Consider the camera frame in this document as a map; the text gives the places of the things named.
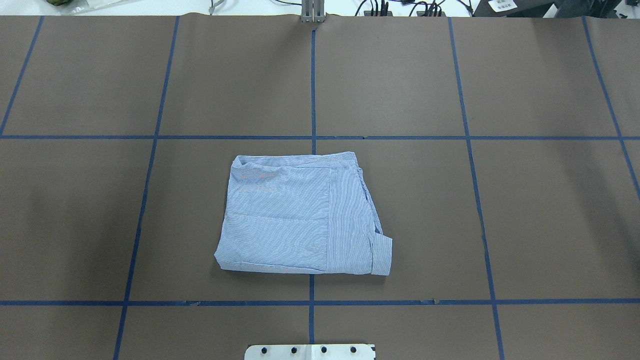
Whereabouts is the light blue striped shirt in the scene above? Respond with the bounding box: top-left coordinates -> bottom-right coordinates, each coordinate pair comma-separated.
214,152 -> 393,276

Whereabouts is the black box with label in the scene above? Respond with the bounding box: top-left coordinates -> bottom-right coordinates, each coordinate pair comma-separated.
471,0 -> 554,18

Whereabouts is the clear plastic bag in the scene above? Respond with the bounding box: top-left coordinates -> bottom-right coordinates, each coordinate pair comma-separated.
67,0 -> 123,15

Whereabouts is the green fabric pouch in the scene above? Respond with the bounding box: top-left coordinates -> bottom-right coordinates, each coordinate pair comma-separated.
46,0 -> 78,7

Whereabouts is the aluminium frame post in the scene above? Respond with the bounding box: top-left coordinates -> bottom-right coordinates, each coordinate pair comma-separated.
301,0 -> 326,23

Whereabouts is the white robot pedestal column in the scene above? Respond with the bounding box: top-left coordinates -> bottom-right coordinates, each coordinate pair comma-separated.
244,343 -> 377,360

